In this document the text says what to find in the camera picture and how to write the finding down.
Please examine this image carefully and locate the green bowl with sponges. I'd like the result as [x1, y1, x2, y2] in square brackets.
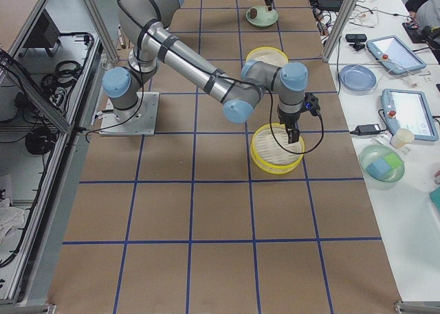
[359, 144, 406, 185]

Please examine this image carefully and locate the far teach pendant tablet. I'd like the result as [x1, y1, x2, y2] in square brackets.
[366, 36, 426, 74]

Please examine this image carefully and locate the paper cup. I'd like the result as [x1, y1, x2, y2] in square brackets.
[390, 128, 415, 148]

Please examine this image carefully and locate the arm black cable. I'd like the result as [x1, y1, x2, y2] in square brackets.
[116, 0, 325, 157]

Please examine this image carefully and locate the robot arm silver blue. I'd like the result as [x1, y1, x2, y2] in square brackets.
[102, 0, 321, 143]

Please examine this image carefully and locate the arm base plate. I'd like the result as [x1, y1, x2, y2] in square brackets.
[99, 91, 160, 136]

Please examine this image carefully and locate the near teach pendant tablet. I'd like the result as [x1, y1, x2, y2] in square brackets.
[381, 89, 439, 142]

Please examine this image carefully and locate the black webcam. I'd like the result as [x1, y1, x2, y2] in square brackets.
[345, 34, 367, 52]

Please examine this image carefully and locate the aluminium frame post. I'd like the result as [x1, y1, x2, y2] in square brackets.
[322, 0, 358, 62]

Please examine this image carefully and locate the blue plate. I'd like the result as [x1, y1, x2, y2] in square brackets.
[339, 65, 377, 94]

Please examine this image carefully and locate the light green plate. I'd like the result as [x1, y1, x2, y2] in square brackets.
[245, 5, 278, 27]

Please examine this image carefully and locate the brown bun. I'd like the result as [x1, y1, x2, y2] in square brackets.
[249, 8, 258, 19]

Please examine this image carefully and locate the black power adapter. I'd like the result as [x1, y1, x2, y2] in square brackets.
[350, 124, 383, 136]

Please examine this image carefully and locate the teach pendant tablet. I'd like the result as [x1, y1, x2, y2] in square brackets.
[381, 89, 439, 142]
[366, 36, 426, 74]

